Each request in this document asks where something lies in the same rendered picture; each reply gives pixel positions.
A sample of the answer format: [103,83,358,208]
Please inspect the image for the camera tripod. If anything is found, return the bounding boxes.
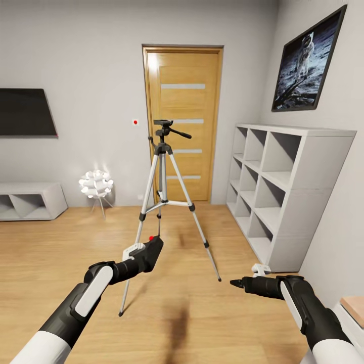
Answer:
[119,120,221,317]

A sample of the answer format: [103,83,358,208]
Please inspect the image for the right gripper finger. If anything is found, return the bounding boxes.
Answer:
[230,278,244,288]

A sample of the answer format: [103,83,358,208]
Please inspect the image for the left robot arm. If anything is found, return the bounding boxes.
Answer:
[9,243,148,364]

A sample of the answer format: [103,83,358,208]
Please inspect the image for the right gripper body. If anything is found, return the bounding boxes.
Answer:
[244,277,274,299]

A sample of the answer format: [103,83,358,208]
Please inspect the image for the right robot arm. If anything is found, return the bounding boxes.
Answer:
[230,264,364,364]

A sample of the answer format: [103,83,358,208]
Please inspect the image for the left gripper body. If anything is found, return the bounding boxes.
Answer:
[122,255,148,281]

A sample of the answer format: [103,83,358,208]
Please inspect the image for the digital camera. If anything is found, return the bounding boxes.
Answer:
[133,236,164,272]

